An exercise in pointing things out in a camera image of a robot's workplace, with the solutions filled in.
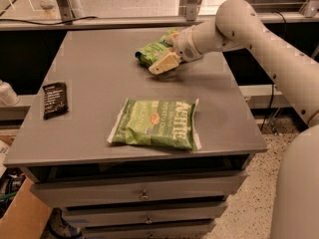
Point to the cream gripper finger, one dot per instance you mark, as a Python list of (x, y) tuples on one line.
[(170, 37), (166, 63)]

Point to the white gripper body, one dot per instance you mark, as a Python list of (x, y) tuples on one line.
[(183, 46)]

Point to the green rice chip bag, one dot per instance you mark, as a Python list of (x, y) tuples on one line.
[(153, 51)]

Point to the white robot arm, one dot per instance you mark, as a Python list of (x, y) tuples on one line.
[(236, 24)]

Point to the green Kettle potato chips bag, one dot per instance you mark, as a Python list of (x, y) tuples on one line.
[(157, 123)]

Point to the black rxbar chocolate bar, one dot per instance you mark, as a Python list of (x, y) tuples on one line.
[(55, 100)]

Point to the top grey drawer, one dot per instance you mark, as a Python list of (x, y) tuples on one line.
[(138, 189)]

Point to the grey drawer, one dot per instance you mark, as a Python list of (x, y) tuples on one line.
[(152, 231), (138, 189), (146, 214)]

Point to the grey drawer cabinet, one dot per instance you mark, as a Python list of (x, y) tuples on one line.
[(137, 156)]

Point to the middle grey drawer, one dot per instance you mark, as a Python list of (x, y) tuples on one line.
[(146, 214)]

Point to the white bottle at left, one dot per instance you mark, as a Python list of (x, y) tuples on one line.
[(7, 95)]

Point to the bottom grey drawer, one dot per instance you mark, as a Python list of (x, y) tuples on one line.
[(152, 231)]

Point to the brown cardboard box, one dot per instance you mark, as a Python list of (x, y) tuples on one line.
[(26, 217)]

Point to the grey metal post centre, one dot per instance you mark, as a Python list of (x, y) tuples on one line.
[(188, 9)]

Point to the grey metal post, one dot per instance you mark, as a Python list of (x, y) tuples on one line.
[(70, 9), (188, 9)]

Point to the grey metal post left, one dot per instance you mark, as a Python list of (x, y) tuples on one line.
[(70, 9)]

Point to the grey metal rail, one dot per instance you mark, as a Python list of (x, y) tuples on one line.
[(91, 22)]

